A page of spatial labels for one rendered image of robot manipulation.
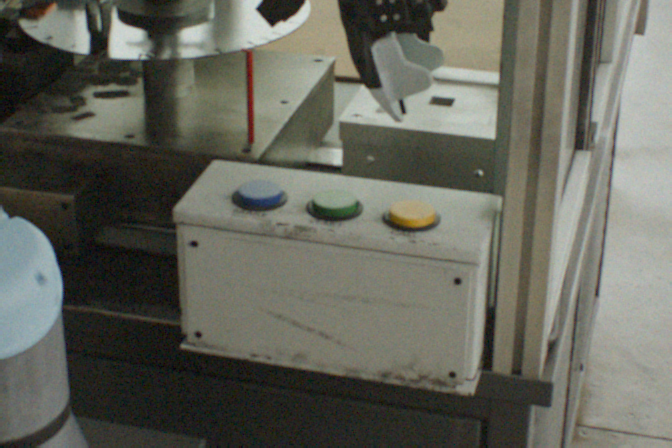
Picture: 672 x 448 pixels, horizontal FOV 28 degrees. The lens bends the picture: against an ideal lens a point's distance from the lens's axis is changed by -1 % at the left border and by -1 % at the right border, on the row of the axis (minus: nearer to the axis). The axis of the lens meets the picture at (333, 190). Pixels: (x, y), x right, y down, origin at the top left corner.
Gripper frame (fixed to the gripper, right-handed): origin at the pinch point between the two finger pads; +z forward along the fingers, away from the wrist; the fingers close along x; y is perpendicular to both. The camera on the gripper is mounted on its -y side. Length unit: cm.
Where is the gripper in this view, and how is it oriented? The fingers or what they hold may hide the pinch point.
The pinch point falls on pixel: (391, 105)
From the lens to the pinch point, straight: 125.9
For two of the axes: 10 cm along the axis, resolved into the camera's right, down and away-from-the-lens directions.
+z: 2.6, 8.4, 4.8
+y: 9.1, -0.5, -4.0
